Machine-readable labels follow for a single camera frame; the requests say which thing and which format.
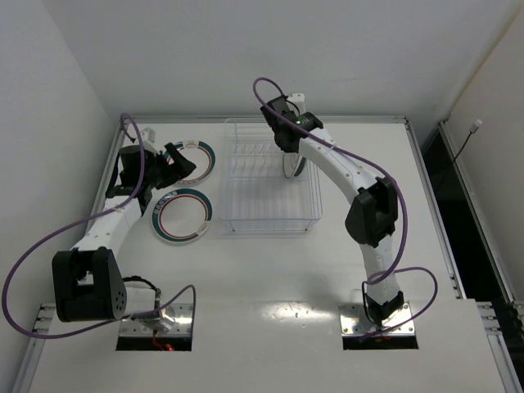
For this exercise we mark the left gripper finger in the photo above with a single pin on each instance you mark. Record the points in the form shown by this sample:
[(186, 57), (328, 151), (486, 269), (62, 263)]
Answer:
[(171, 152), (181, 166)]

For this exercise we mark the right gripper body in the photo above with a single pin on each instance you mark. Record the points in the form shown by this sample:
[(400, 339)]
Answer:
[(287, 144)]

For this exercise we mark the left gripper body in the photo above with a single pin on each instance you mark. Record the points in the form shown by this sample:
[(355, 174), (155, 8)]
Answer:
[(167, 167)]

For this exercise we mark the green red rimmed plate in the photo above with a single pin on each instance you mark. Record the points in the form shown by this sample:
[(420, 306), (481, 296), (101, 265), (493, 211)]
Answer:
[(181, 216), (202, 155)]

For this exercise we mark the dark green patterned plate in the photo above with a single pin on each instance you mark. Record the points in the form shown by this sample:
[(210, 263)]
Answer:
[(300, 167)]

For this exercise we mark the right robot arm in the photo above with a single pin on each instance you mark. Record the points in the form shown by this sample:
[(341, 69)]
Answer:
[(374, 202)]

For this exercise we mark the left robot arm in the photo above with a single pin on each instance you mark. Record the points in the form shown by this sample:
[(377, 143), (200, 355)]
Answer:
[(88, 285)]

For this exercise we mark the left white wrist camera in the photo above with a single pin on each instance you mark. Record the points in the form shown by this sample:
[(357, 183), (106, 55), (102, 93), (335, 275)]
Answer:
[(149, 135)]

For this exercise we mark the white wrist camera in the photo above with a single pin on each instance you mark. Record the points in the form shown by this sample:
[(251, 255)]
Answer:
[(149, 135), (297, 101)]

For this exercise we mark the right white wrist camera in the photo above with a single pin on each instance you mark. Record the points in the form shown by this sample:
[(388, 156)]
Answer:
[(297, 101)]

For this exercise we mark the white wire dish rack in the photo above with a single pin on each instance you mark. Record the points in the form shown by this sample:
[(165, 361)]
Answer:
[(255, 197)]

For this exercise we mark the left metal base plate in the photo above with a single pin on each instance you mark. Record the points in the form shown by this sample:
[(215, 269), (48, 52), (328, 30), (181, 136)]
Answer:
[(175, 321)]

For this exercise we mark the metal base plate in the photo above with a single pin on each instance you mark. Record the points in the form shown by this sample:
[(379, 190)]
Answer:
[(175, 321), (354, 322)]

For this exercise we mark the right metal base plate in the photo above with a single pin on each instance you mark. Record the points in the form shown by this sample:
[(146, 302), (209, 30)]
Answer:
[(354, 322)]

